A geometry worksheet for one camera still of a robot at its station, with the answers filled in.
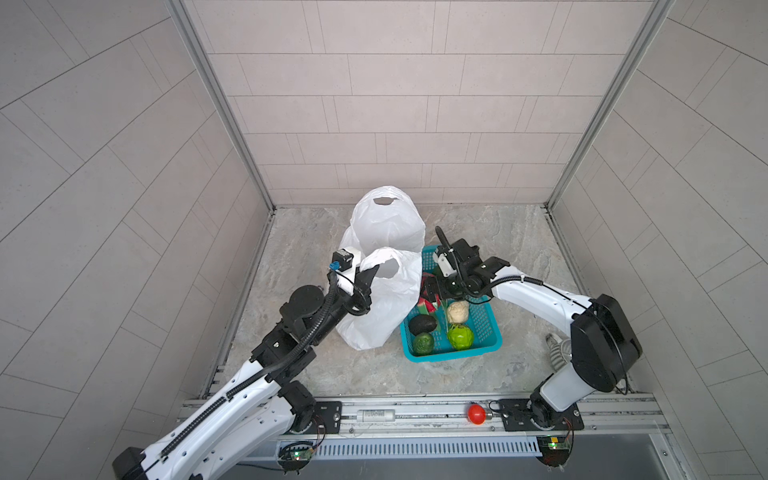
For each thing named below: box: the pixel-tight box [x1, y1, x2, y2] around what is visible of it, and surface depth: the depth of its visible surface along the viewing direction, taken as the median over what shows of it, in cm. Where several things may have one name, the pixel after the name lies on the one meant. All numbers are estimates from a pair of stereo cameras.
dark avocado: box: [408, 314, 438, 336], surface depth 82 cm
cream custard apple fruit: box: [447, 300, 469, 324], surface depth 85 cm
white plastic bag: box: [336, 185, 426, 350], surface depth 76 cm
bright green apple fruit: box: [448, 324, 473, 351], surface depth 80 cm
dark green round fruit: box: [412, 332, 434, 356], surface depth 79 cm
